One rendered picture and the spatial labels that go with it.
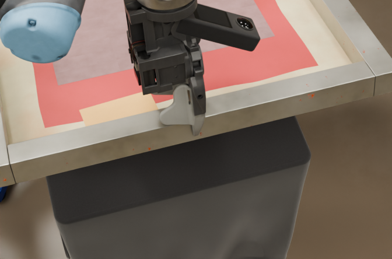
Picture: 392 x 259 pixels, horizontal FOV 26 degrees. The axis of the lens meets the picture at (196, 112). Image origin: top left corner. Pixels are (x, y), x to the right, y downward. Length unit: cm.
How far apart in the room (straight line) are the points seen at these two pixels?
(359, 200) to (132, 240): 114
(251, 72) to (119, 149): 25
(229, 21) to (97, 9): 40
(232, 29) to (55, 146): 28
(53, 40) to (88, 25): 52
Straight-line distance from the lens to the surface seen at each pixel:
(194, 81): 106
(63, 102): 124
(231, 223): 159
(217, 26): 105
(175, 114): 110
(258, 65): 127
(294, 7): 138
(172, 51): 104
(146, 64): 103
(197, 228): 156
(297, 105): 118
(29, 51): 89
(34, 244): 247
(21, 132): 121
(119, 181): 144
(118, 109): 122
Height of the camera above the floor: 220
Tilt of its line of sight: 56 degrees down
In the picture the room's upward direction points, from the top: straight up
